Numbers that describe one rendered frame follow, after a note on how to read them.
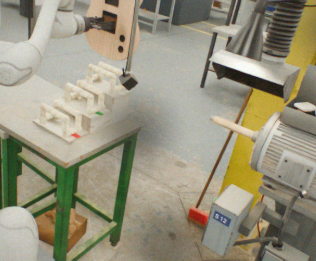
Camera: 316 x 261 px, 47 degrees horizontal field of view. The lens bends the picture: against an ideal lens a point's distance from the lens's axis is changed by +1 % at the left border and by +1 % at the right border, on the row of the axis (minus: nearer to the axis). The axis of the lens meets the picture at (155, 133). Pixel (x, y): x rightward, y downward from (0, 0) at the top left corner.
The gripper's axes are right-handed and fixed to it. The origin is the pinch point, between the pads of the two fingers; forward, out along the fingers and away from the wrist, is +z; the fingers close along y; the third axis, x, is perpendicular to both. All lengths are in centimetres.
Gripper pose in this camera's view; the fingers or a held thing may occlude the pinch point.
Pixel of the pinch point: (108, 22)
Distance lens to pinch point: 197.1
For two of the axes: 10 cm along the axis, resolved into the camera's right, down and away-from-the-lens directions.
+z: 5.8, -2.9, 7.7
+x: 1.8, -8.7, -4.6
